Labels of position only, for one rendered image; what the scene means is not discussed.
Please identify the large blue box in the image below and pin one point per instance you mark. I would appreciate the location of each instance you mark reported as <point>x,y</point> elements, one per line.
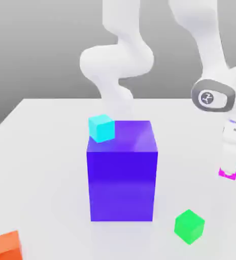
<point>121,182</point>

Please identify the small orange cube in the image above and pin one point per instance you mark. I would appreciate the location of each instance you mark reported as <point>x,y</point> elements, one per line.
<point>7,246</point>

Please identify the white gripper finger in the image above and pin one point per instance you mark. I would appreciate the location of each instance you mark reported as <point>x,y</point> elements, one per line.
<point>233,158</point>

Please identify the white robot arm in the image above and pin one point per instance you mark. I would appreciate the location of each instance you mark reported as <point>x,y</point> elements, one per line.
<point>117,61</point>

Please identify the small green cube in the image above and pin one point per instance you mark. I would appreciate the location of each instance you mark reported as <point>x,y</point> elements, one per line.
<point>188,227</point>

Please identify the small cyan cube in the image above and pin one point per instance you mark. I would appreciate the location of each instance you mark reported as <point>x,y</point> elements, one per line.
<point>104,130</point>

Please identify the small magenta cube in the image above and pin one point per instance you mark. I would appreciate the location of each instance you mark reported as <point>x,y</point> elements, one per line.
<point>221,173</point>

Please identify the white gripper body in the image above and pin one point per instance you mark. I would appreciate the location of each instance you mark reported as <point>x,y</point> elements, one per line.
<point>234,136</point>

